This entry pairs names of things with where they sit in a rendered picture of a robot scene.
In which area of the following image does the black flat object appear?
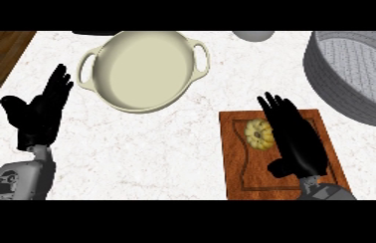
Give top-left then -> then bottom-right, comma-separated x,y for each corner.
71,31 -> 122,36

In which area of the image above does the brown wooden surface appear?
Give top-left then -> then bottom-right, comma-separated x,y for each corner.
0,31 -> 38,88

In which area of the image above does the cream two-handled pot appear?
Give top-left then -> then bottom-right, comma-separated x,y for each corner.
77,31 -> 211,115

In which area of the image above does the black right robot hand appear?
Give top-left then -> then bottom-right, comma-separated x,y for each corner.
255,92 -> 329,179

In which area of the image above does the yellow pattypan squash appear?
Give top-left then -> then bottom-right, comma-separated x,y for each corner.
243,118 -> 276,151

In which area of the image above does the grey wicker basket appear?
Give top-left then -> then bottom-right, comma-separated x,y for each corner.
302,31 -> 376,127

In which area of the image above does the brown wooden cutting board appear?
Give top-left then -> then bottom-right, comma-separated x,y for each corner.
217,109 -> 352,201

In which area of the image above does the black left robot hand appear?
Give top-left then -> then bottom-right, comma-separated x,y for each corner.
0,63 -> 75,152

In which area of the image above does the grey rounded object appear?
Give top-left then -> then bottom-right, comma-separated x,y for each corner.
230,31 -> 276,43

